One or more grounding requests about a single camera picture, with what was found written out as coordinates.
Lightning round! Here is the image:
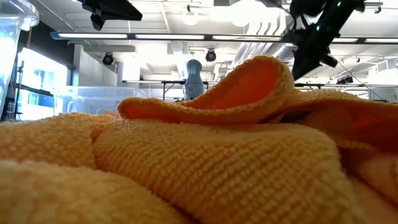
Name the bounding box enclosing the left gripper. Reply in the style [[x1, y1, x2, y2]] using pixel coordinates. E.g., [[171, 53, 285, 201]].
[[81, 0, 143, 31]]

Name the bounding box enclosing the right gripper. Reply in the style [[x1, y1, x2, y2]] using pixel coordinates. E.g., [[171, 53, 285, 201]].
[[284, 29, 339, 80]]

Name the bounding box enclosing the orange microfiber towel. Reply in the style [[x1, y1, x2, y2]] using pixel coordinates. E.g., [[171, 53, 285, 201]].
[[0, 55, 398, 224]]

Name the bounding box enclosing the black ceiling spotlight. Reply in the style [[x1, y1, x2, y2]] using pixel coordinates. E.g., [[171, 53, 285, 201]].
[[205, 49, 218, 63], [335, 75, 354, 85], [101, 52, 114, 66]]

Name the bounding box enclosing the white globe ceiling lamp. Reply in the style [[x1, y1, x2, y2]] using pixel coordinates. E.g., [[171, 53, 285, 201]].
[[182, 4, 200, 26]]

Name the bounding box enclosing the clear plastic bin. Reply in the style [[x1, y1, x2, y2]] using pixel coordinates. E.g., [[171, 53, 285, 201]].
[[0, 0, 40, 118], [54, 86, 150, 116]]

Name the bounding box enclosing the overhead black light bar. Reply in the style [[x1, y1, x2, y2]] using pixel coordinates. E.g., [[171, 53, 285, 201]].
[[49, 30, 398, 45]]

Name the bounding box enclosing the pale blue plastic bottle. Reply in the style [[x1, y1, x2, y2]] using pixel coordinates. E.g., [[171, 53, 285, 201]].
[[184, 58, 205, 101]]

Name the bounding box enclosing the black ceiling track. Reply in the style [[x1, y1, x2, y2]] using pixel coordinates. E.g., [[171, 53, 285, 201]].
[[364, 1, 383, 15]]

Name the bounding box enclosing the silver ventilation duct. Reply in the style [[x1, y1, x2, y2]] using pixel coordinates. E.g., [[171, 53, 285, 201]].
[[233, 9, 299, 65]]

